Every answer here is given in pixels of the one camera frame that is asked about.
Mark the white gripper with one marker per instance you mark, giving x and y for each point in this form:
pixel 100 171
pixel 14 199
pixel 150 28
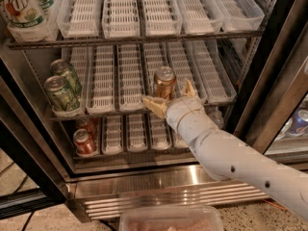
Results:
pixel 180 110

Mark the orange soda can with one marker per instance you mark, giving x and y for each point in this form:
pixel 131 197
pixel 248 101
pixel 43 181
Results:
pixel 164 83

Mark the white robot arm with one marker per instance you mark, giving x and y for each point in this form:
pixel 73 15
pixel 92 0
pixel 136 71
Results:
pixel 224 156

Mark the rear red soda can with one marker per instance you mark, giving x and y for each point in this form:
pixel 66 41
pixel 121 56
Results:
pixel 87 123

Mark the red soda can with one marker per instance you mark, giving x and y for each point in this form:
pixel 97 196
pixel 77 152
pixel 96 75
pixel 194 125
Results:
pixel 84 142
pixel 87 123

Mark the front red soda can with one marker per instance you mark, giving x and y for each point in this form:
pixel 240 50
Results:
pixel 84 142

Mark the stainless steel fridge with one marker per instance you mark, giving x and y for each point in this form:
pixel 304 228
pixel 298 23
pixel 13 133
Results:
pixel 268 73

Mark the front green soda can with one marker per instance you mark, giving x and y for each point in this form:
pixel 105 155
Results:
pixel 61 94

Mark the green soda can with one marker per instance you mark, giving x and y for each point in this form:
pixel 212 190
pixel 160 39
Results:
pixel 61 94
pixel 65 69

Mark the rear green soda can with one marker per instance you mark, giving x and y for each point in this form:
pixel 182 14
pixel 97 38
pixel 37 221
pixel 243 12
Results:
pixel 65 69

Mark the blue soda can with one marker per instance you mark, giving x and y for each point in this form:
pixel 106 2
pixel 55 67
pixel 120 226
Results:
pixel 298 123

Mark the black fridge door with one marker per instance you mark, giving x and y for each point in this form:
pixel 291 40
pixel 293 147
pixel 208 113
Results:
pixel 23 143

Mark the front white 7UP can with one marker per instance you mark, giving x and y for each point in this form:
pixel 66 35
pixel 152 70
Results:
pixel 24 13

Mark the clear water bottle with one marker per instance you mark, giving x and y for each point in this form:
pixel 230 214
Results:
pixel 217 118

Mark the clear plastic container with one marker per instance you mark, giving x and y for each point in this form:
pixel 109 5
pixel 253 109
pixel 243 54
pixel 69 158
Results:
pixel 171 218

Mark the middle wire shelf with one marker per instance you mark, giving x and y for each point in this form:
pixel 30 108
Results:
pixel 122 113

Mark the wire shelf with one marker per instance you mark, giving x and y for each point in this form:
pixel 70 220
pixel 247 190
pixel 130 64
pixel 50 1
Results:
pixel 122 113
pixel 61 42

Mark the top wire shelf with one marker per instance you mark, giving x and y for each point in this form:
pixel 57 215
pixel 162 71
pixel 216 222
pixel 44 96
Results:
pixel 61 42

